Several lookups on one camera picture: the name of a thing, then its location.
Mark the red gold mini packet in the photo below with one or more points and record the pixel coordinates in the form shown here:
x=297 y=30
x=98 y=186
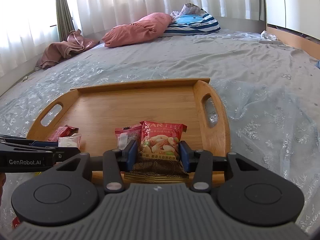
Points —
x=15 y=222

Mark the dark red wafer packet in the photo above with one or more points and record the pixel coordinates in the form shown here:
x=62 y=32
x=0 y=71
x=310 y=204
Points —
x=62 y=131

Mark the red nut snack bag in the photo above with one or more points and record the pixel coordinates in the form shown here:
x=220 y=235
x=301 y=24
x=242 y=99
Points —
x=158 y=159

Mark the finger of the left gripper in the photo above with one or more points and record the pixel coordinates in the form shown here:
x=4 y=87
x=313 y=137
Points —
x=27 y=142

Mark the blue striped pillow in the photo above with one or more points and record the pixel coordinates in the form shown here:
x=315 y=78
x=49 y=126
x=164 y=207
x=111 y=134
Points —
x=191 y=20

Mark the white wardrobe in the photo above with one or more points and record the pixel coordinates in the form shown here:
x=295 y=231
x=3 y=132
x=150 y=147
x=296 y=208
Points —
x=297 y=15

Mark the wooden bed frame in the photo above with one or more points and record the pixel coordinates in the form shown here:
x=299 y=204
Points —
x=310 y=47

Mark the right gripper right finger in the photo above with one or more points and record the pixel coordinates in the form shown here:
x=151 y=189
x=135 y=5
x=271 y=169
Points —
x=200 y=164

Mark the light blue bed sheet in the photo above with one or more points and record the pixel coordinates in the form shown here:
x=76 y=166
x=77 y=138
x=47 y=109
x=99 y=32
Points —
x=270 y=92

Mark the white marshmallow packet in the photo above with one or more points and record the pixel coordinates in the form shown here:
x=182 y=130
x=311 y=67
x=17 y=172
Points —
x=71 y=141

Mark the pink pillow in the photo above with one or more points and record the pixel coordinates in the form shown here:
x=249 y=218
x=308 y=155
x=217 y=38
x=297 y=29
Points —
x=146 y=29

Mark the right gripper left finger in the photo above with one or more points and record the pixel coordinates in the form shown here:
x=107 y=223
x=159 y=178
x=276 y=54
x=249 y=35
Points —
x=115 y=162

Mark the wooden serving tray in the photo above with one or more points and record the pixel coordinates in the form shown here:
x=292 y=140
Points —
x=98 y=110

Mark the white sheer curtain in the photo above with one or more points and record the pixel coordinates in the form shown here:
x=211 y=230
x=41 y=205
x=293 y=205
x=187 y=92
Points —
x=28 y=26

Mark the grey green drape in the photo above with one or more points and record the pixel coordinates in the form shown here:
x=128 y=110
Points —
x=64 y=20

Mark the mauve crumpled cloth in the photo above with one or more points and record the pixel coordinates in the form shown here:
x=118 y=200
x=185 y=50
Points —
x=57 y=52

